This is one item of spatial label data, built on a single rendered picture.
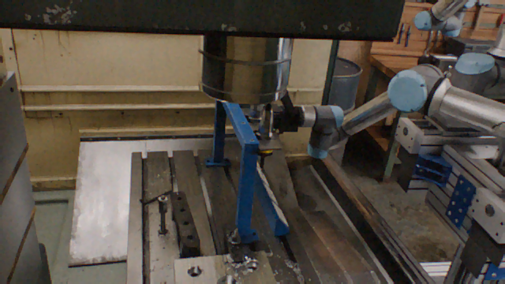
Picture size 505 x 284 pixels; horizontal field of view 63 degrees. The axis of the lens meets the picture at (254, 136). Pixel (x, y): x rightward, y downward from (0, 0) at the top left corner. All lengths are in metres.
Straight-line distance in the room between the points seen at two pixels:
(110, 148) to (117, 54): 0.41
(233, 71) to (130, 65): 1.14
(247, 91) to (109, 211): 1.13
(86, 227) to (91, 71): 0.61
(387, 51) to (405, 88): 2.53
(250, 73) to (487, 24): 3.61
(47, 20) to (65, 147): 1.39
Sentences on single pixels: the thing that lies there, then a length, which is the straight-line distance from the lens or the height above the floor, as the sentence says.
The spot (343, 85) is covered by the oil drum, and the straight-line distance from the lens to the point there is 2.99.
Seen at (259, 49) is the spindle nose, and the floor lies 1.56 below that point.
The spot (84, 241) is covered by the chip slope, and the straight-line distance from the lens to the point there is 1.64.
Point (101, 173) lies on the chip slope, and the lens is 1.78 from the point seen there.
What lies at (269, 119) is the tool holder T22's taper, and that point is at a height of 1.27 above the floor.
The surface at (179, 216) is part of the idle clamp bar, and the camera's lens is 1.22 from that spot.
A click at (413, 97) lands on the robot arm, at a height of 1.35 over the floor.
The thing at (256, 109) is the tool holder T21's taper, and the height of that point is 1.25.
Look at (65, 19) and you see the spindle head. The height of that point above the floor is 1.60.
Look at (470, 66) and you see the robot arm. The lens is 1.64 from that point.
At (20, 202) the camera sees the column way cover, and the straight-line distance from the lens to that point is 1.02.
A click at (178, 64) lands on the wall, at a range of 1.75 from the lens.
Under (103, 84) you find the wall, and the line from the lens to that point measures 1.79.
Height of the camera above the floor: 1.71
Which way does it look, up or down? 26 degrees down
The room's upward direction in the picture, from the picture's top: 6 degrees clockwise
